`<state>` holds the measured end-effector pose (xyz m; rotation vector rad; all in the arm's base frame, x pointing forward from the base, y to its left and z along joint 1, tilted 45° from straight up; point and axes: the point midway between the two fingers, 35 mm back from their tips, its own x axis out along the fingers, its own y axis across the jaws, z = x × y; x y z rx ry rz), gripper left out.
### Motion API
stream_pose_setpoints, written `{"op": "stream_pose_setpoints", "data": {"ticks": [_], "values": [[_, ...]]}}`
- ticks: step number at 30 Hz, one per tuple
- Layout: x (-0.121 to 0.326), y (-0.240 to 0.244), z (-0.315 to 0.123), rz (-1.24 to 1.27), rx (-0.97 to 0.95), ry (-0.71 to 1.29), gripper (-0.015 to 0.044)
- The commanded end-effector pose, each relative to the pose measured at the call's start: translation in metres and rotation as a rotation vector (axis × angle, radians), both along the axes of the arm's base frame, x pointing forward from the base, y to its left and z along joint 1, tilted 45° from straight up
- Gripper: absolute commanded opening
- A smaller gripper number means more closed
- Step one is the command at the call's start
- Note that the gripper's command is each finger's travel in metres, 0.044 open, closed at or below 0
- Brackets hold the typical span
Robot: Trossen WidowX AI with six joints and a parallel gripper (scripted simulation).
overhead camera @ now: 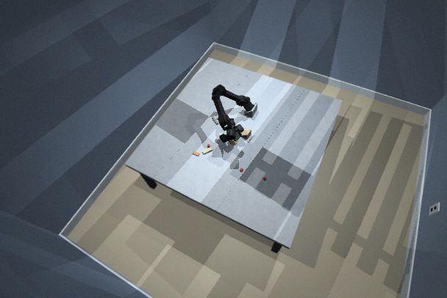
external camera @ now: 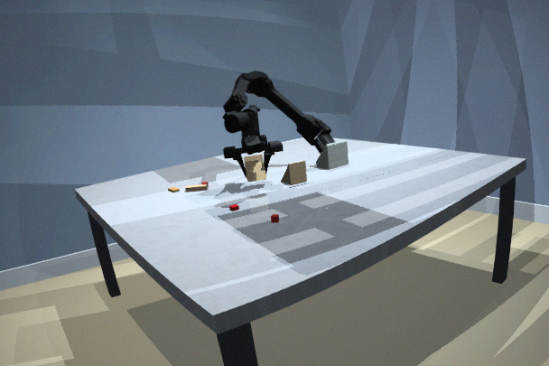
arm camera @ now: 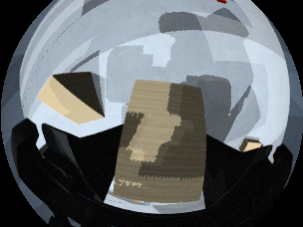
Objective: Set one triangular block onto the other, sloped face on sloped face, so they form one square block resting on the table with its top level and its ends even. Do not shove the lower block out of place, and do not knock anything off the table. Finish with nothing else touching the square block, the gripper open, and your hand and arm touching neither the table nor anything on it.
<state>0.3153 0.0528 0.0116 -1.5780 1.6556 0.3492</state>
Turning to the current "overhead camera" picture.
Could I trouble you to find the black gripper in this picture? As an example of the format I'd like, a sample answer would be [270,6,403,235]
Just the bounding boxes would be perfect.
[219,124,244,143]

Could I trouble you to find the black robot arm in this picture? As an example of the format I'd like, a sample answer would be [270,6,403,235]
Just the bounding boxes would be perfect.
[212,85,255,141]

